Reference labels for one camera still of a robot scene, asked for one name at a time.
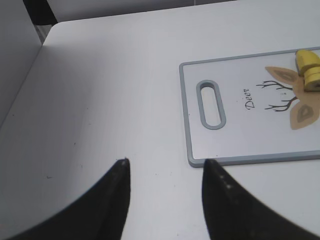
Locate middle banana slice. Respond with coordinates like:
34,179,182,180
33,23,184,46
304,66,320,85

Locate large yellow banana piece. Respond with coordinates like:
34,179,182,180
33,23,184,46
295,49,320,76

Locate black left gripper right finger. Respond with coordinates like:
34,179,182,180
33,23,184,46
201,159,319,240

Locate end banana slice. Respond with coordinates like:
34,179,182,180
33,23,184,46
304,79,320,92

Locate white deer cutting board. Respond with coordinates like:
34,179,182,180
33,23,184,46
179,49,320,168

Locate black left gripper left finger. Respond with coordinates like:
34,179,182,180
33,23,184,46
6,158,131,240

